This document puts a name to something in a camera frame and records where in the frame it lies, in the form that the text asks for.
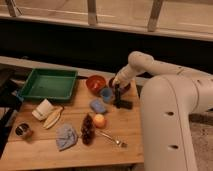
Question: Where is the blue sponge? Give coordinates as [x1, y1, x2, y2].
[90, 99, 107, 114]

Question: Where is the dark grape bunch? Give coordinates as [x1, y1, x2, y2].
[81, 114, 95, 145]

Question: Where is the blue crumpled cloth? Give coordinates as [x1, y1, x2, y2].
[56, 124, 78, 151]

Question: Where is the white mug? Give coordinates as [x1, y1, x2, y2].
[32, 99, 54, 121]

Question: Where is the small blue cup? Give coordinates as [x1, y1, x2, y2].
[100, 88, 113, 103]

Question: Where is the pale banana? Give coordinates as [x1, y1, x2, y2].
[43, 106, 63, 129]

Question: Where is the purple bowl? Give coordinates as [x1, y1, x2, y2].
[108, 77, 131, 95]

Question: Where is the orange bowl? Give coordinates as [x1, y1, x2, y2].
[86, 75, 106, 94]

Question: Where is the green plastic tray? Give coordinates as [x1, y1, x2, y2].
[20, 68, 78, 102]

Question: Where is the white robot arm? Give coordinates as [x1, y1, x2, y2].
[113, 51, 213, 171]

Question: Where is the wooden table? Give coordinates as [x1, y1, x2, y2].
[0, 84, 144, 171]

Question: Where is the small metal cup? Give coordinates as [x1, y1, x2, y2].
[15, 123, 33, 139]

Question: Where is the black rectangular block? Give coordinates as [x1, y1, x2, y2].
[113, 100, 133, 109]

